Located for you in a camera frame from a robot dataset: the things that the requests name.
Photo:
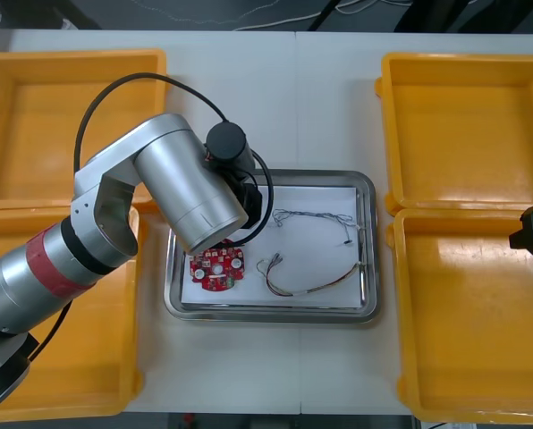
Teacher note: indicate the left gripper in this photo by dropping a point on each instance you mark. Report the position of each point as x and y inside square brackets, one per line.
[251, 203]

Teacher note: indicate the round red circuit board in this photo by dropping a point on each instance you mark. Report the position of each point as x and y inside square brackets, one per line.
[217, 272]

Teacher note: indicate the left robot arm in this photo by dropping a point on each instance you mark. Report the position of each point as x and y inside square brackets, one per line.
[181, 179]

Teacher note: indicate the white sheet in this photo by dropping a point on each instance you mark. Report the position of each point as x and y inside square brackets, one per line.
[311, 263]

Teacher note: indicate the yellow-orange plastic bin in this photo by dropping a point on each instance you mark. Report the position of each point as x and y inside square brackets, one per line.
[472, 335]
[25, 134]
[105, 357]
[472, 134]

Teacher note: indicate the black stand leg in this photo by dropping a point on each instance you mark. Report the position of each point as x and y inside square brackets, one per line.
[320, 15]
[420, 15]

